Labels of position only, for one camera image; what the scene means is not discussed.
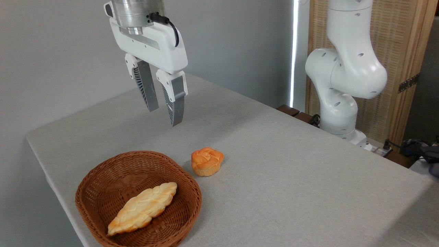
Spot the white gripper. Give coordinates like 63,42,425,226
104,2,188,127

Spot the long braided bread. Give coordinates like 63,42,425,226
107,182,178,236

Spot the silver metal wrist flange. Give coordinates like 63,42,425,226
110,0,166,35

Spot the round orange bun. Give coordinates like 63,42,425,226
191,147,225,177

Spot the brown wicker basket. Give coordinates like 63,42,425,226
75,151,202,247

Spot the brown wooden block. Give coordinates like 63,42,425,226
294,112,320,127
276,105,300,117

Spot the white power strip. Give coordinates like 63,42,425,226
364,142,393,158

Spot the wood and rattan screen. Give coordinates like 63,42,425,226
305,0,439,144

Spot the dark metal screen hinge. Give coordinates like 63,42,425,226
398,74,419,94

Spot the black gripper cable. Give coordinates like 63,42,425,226
149,13,180,47

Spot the black cable bundle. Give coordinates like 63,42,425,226
383,137,439,162

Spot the grey device with cables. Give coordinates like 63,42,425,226
421,145,439,177

